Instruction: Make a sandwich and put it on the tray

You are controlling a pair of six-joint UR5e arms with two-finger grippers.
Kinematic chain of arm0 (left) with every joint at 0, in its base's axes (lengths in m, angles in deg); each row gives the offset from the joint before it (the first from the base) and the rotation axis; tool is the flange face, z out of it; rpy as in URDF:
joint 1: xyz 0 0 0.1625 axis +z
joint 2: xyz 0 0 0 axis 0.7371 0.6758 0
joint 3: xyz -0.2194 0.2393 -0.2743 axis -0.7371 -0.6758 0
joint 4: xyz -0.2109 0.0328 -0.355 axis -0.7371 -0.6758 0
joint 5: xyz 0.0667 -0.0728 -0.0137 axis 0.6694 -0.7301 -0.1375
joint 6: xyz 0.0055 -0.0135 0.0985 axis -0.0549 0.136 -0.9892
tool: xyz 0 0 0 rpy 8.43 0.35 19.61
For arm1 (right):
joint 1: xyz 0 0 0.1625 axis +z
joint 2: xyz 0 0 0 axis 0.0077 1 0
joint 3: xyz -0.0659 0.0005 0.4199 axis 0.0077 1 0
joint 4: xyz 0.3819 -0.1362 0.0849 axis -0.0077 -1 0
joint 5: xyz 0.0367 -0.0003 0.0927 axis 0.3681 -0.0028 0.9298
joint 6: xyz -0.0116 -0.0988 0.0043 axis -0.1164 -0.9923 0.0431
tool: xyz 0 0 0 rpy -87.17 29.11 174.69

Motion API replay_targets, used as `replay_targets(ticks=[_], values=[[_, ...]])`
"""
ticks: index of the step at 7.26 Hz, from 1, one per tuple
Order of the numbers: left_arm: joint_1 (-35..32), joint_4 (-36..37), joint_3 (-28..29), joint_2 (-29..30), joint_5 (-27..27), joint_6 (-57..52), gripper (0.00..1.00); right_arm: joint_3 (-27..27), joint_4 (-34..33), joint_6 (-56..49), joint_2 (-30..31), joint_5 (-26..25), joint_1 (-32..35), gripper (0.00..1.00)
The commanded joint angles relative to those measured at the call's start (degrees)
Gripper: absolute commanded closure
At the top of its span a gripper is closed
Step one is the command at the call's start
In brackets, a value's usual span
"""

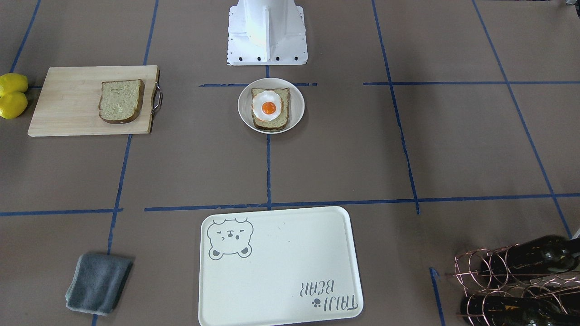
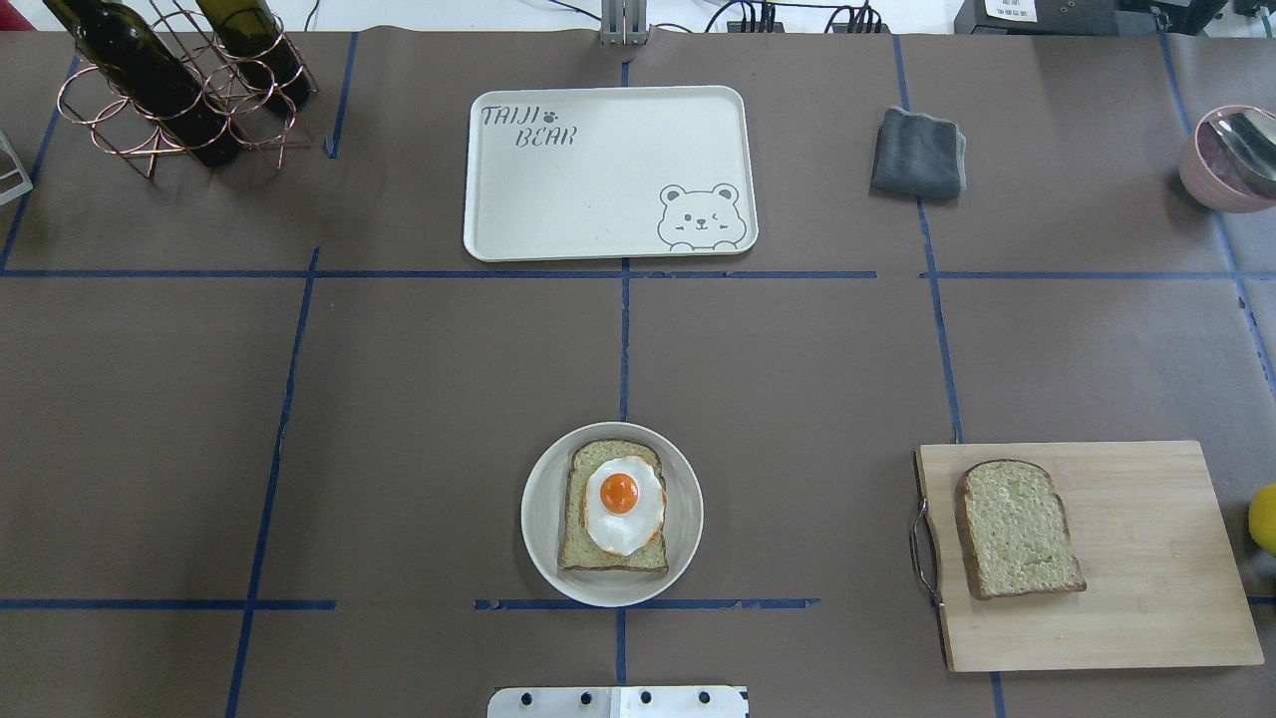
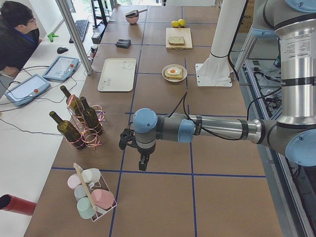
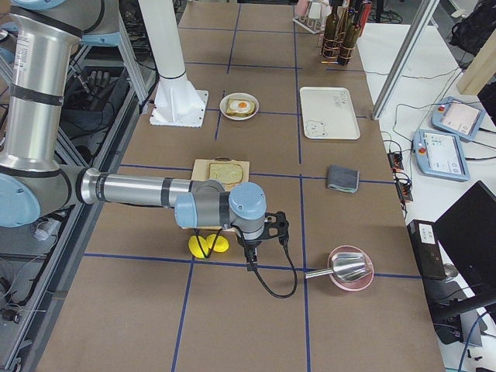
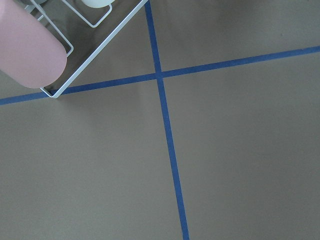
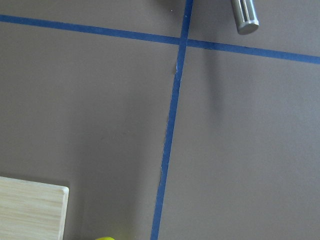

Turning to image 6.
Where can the wooden cutting board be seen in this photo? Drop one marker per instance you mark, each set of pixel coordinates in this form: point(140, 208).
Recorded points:
point(32, 210)

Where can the yellow lemon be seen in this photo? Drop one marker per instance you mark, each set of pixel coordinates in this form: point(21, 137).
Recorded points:
point(105, 238)

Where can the metal scoop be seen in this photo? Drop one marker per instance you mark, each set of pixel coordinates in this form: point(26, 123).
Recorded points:
point(245, 16)

